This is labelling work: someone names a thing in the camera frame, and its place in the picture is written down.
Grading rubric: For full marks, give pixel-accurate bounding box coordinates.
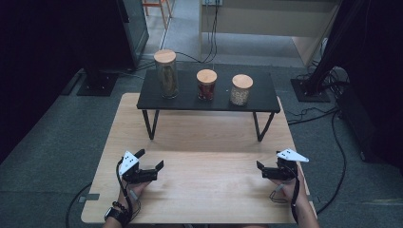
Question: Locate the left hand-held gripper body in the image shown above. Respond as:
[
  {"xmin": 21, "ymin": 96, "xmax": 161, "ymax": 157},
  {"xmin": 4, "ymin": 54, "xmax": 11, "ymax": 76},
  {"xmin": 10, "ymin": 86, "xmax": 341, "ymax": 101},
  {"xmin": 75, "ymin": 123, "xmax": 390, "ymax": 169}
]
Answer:
[{"xmin": 118, "ymin": 150, "xmax": 160, "ymax": 184}]

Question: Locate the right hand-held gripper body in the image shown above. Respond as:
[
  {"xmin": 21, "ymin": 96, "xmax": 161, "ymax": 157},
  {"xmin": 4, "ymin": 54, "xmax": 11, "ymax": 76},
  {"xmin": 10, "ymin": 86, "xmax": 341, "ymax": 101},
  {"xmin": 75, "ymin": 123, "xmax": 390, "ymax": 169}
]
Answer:
[{"xmin": 261, "ymin": 148, "xmax": 310, "ymax": 182}]

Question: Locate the black metal rack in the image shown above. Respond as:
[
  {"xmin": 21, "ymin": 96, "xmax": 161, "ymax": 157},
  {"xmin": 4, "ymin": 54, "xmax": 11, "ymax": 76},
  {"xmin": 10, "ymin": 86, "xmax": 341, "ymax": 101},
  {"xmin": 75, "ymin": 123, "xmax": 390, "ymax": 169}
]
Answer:
[{"xmin": 136, "ymin": 69, "xmax": 281, "ymax": 143}]

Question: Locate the glass jar with pale grains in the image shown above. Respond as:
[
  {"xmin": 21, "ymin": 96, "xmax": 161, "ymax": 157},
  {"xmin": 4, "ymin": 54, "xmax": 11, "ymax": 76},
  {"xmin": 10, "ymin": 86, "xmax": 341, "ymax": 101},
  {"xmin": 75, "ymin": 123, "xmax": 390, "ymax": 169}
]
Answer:
[{"xmin": 229, "ymin": 73, "xmax": 254, "ymax": 106}]

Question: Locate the tall glass jar wooden lid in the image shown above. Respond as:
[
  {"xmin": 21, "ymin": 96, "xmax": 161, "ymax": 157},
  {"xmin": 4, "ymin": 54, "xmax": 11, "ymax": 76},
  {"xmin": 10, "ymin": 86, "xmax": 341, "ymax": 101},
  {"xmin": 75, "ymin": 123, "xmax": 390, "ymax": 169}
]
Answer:
[{"xmin": 153, "ymin": 48, "xmax": 180, "ymax": 100}]

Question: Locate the glass jar with red contents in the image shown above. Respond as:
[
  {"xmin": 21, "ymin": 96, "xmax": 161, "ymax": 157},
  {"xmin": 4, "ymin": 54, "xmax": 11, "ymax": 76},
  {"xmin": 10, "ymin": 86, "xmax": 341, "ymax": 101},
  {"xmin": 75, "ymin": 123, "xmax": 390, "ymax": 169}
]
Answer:
[{"xmin": 196, "ymin": 68, "xmax": 219, "ymax": 102}]

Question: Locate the person's left hand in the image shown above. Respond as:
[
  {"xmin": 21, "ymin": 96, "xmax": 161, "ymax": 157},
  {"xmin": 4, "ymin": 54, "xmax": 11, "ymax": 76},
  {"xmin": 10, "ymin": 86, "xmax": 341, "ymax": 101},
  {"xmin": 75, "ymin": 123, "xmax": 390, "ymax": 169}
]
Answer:
[{"xmin": 118, "ymin": 180, "xmax": 150, "ymax": 211}]

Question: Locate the person's right hand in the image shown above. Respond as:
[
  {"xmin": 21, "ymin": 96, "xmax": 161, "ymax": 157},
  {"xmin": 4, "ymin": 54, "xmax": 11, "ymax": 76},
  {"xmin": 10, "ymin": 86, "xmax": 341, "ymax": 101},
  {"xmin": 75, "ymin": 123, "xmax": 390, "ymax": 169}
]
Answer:
[{"xmin": 271, "ymin": 172, "xmax": 307, "ymax": 207}]

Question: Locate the black wristwatch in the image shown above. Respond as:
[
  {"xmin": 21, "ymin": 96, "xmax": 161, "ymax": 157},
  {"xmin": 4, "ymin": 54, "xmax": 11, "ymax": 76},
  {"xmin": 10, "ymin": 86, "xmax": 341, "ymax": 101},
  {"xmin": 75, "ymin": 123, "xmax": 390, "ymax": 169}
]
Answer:
[{"xmin": 104, "ymin": 206, "xmax": 128, "ymax": 227}]

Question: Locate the grey tape strip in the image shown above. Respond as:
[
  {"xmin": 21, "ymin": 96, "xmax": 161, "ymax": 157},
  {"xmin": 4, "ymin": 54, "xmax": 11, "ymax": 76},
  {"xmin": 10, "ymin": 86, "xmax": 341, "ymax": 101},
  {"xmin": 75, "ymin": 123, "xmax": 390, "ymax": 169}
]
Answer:
[{"xmin": 78, "ymin": 193, "xmax": 101, "ymax": 203}]

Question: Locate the black monitor stand base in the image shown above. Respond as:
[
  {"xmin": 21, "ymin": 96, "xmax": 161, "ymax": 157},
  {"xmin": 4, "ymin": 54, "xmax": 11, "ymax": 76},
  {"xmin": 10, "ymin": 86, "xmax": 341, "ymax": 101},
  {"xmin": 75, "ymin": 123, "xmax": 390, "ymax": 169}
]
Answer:
[{"xmin": 76, "ymin": 71, "xmax": 119, "ymax": 97}]

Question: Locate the black box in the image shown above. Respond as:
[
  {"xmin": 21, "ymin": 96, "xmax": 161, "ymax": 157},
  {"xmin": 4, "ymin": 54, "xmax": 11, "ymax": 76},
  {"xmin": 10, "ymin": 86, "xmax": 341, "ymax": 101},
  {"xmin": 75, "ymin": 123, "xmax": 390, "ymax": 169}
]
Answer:
[{"xmin": 336, "ymin": 84, "xmax": 403, "ymax": 170}]

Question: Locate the large black monitor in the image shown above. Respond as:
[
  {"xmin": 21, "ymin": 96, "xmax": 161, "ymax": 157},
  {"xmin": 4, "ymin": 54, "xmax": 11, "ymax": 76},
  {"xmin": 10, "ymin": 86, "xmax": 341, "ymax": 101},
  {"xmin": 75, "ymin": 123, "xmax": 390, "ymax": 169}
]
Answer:
[{"xmin": 114, "ymin": 0, "xmax": 150, "ymax": 71}]

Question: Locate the black stand column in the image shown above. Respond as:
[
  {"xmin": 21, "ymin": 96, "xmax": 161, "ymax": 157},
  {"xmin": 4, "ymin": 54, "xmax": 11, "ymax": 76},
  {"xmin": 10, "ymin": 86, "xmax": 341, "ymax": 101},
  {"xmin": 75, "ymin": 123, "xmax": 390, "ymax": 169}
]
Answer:
[{"xmin": 305, "ymin": 0, "xmax": 362, "ymax": 93}]

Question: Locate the light wooden cabinet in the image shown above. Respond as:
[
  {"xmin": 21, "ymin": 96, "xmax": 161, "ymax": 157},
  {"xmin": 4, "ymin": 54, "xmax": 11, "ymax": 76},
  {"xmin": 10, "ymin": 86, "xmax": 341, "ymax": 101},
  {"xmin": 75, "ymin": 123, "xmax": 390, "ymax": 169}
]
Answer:
[{"xmin": 199, "ymin": 0, "xmax": 342, "ymax": 67}]

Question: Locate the wooden chair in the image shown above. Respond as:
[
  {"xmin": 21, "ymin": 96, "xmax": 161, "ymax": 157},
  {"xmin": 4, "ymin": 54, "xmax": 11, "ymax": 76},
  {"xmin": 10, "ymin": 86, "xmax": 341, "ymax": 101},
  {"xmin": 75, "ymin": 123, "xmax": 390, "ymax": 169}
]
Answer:
[{"xmin": 142, "ymin": 0, "xmax": 175, "ymax": 30}]

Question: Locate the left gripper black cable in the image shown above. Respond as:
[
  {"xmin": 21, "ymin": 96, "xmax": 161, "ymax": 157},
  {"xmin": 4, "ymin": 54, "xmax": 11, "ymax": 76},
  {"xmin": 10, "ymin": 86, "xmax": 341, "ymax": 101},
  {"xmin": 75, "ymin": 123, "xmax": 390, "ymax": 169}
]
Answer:
[{"xmin": 115, "ymin": 158, "xmax": 142, "ymax": 222}]

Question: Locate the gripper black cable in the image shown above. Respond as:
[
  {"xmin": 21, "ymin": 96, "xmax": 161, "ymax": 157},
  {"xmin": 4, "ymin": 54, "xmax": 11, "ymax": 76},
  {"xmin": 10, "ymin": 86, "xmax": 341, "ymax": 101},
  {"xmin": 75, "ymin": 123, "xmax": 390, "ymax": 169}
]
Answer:
[
  {"xmin": 115, "ymin": 158, "xmax": 142, "ymax": 222},
  {"xmin": 269, "ymin": 170, "xmax": 301, "ymax": 224}
]

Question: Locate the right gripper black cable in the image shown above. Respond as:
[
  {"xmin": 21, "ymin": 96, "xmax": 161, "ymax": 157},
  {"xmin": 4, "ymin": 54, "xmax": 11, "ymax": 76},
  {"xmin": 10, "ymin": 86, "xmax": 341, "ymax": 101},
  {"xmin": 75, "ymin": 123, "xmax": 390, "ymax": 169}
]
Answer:
[{"xmin": 269, "ymin": 170, "xmax": 301, "ymax": 224}]

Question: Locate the black beaded bracelet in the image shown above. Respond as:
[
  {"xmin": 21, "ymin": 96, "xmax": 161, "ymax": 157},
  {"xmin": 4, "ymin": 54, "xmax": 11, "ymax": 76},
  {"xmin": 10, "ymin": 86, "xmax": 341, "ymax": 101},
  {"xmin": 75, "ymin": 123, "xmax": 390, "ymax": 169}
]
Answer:
[{"xmin": 111, "ymin": 200, "xmax": 129, "ymax": 213}]

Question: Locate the short black floor cable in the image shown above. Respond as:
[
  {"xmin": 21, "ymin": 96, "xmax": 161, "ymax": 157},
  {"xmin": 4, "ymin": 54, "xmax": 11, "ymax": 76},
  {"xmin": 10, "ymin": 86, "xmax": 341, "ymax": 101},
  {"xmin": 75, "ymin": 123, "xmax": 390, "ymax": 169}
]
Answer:
[{"xmin": 285, "ymin": 105, "xmax": 340, "ymax": 126}]

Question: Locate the long black floor cable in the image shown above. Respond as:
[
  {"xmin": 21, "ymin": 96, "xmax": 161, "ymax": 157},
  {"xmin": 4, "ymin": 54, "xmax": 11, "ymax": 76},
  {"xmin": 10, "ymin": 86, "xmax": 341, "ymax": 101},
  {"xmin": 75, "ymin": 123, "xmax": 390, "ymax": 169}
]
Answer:
[{"xmin": 316, "ymin": 108, "xmax": 348, "ymax": 216}]

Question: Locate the black stand base plate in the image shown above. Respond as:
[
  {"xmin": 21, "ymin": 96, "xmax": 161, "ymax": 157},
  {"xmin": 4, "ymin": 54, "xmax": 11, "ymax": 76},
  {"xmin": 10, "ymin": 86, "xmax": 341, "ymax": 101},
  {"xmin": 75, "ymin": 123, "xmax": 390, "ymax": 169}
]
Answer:
[{"xmin": 290, "ymin": 78, "xmax": 332, "ymax": 103}]

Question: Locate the thin black floor cable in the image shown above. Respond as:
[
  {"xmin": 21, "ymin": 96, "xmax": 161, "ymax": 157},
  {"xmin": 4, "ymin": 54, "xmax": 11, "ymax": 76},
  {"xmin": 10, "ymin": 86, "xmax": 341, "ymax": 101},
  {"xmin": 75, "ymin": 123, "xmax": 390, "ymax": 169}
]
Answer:
[{"xmin": 65, "ymin": 182, "xmax": 93, "ymax": 228}]

